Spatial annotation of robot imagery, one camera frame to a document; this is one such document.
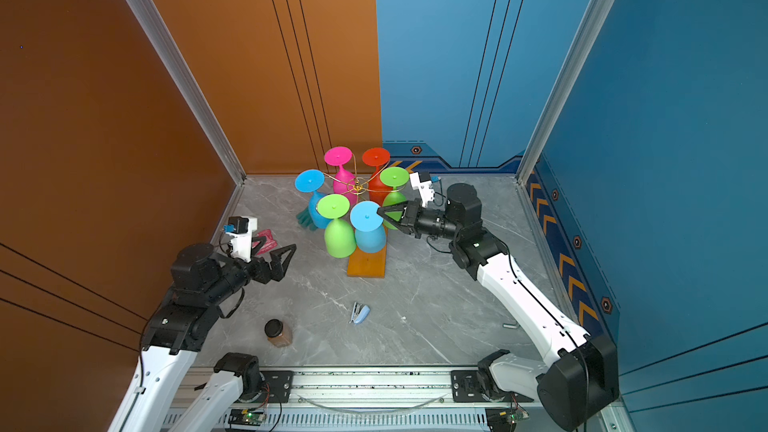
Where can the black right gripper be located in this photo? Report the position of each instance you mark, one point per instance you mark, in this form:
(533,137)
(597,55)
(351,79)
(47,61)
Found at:
(414,214)

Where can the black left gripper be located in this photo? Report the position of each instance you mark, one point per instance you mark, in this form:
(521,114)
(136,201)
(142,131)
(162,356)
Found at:
(277,271)

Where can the light blue wine glass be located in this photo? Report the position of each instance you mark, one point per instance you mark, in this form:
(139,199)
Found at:
(370,234)

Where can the green wine glass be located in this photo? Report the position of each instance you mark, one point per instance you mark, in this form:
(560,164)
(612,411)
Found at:
(394,178)
(339,234)

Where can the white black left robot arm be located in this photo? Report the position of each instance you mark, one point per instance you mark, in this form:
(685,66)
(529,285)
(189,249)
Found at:
(203,279)

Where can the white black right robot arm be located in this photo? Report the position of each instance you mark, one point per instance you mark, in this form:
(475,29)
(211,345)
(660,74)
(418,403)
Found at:
(577,375)

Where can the orange wooden rack base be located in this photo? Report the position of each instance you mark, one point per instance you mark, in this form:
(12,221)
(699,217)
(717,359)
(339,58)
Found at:
(362,264)

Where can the green wine glass front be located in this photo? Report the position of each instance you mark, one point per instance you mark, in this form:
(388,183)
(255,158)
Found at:
(339,234)

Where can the magenta wine glass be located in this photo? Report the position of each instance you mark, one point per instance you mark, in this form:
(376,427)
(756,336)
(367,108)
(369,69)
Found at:
(343,180)

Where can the red wine glass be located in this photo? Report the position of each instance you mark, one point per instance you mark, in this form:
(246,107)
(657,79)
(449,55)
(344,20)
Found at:
(378,158)

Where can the blue wine glass left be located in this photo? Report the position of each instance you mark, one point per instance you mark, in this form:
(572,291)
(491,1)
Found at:
(310,182)

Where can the pink snack packet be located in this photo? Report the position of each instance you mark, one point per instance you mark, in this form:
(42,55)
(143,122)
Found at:
(263,242)

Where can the teal rubber glove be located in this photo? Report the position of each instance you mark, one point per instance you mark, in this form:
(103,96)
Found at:
(305,220)

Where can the brown jar black lid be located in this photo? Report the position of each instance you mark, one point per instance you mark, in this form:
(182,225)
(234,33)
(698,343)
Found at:
(278,333)

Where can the light blue stapler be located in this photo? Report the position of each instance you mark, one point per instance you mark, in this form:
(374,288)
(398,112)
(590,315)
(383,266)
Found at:
(359,313)

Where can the green circuit board left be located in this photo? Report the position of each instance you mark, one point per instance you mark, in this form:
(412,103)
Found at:
(246,417)

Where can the green circuit board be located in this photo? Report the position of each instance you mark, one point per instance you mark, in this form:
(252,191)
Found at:
(246,417)
(504,420)

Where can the green circuit board right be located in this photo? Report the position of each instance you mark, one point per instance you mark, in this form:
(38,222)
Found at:
(504,420)

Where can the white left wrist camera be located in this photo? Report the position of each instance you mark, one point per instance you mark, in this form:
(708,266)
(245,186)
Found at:
(240,230)

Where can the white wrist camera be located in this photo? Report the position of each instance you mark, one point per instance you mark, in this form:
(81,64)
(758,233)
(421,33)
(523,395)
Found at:
(240,230)
(423,183)

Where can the gold wire glass rack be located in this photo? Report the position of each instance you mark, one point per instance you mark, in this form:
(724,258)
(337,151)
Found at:
(360,183)

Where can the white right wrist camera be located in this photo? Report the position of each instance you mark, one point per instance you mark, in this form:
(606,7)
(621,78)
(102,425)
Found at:
(423,183)

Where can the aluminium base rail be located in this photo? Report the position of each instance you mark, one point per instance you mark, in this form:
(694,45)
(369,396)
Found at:
(381,398)

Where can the aluminium corner post left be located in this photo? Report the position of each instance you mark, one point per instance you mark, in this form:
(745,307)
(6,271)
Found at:
(166,48)

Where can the aluminium corner post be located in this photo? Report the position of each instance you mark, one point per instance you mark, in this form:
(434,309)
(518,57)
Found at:
(166,48)
(583,41)

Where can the aluminium corner post right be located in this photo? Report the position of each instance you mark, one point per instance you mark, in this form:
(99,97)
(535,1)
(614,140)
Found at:
(583,41)

